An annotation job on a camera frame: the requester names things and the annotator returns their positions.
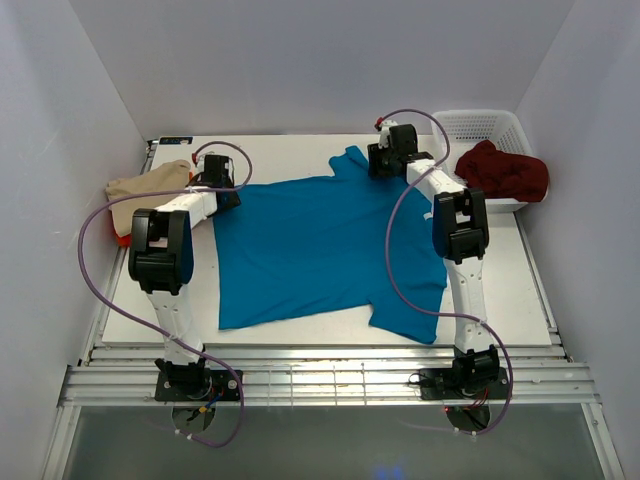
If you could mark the blue t shirt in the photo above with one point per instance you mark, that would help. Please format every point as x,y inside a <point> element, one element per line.
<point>303,247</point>

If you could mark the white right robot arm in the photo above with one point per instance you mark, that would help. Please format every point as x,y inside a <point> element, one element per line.
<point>460,236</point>

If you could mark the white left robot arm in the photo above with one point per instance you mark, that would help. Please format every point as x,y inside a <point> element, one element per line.
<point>161,261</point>

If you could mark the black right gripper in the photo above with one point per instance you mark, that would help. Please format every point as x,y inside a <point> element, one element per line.
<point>374,155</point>

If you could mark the dark red t shirt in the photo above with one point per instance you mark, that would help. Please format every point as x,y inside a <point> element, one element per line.
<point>502,175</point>

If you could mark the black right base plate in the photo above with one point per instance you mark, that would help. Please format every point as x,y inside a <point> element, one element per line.
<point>439,384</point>

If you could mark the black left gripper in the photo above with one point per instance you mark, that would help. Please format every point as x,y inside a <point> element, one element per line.
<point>232,200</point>

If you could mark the aluminium rail frame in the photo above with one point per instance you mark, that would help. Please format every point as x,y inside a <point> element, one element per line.
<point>323,376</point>

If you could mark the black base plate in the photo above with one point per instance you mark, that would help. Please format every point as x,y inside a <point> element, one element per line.
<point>439,384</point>
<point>196,386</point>

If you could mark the orange folded t shirt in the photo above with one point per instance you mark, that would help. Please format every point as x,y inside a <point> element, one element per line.
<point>122,239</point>

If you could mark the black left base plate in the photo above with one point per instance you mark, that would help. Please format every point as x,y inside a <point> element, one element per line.
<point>196,386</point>

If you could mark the white plastic basket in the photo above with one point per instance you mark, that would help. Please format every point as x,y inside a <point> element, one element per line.
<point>461,130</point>

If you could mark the beige folded t shirt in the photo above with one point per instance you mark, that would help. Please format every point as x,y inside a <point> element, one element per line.
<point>171,176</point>

